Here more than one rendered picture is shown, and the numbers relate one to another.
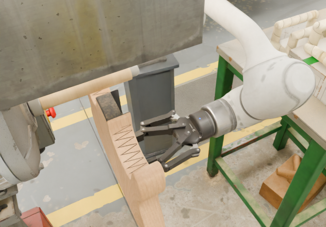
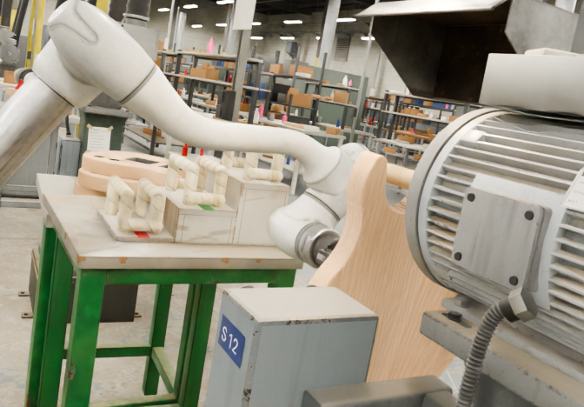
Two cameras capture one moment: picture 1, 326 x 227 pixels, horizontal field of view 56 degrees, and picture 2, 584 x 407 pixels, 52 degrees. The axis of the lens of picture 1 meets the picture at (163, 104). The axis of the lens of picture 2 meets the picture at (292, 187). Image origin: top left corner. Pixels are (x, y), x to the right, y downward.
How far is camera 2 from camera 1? 1.32 m
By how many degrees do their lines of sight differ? 88
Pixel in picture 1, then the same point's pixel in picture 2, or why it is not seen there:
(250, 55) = (322, 156)
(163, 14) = (462, 67)
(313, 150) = (284, 283)
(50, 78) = not seen: hidden behind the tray
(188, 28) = (444, 83)
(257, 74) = (348, 163)
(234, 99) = (318, 216)
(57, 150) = not seen: outside the picture
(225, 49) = (97, 254)
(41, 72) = not seen: hidden behind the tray
